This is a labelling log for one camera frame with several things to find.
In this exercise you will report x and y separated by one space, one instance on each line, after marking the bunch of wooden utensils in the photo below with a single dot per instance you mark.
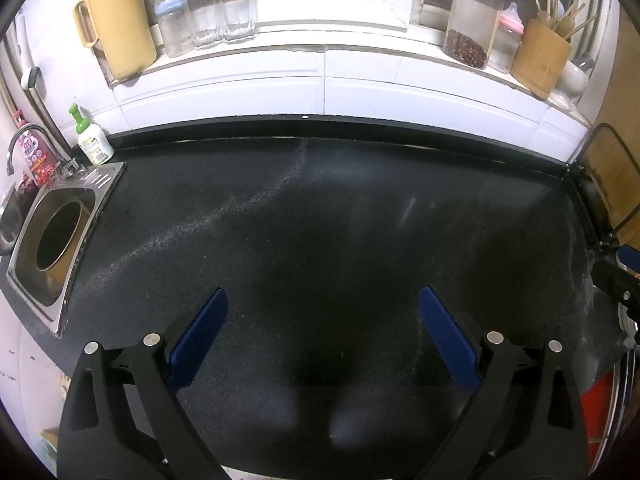
562 22

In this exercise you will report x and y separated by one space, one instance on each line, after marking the pink-capped baby bottle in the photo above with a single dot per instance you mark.
505 42

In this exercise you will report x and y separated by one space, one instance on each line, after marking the white hanging brush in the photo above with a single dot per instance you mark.
31 77

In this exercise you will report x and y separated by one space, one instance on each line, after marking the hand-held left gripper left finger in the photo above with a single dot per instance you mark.
197 345

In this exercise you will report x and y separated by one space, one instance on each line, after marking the green-capped dish soap bottle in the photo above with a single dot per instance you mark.
95 145

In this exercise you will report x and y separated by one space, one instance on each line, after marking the stack of dishes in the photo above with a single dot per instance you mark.
625 385

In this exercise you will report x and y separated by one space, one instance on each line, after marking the yellow plastic pitcher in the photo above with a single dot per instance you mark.
125 25

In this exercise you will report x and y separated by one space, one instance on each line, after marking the red detergent bottle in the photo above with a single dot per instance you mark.
37 155

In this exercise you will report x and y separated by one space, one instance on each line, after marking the steel faucet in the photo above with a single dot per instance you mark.
30 130

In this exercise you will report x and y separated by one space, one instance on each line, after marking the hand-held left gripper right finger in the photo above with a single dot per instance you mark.
450 340

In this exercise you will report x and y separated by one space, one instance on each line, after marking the red bucket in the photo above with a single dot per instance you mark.
600 410

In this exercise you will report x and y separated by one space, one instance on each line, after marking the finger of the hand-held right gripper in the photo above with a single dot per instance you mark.
630 260
612 282

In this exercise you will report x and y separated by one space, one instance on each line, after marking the steel countertop bin opening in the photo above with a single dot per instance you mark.
95 185

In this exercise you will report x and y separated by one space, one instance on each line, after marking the blue-capped baby bottle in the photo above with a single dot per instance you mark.
174 25

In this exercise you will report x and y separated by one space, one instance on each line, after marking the clear drinking glass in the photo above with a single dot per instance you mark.
237 7
202 15

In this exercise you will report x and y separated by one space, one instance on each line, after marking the bamboo utensil holder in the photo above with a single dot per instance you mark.
540 60

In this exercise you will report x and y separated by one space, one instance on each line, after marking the clear jar of dried peppers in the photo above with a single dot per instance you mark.
472 25

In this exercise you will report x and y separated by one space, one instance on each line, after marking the steel sink basin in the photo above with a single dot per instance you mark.
10 220

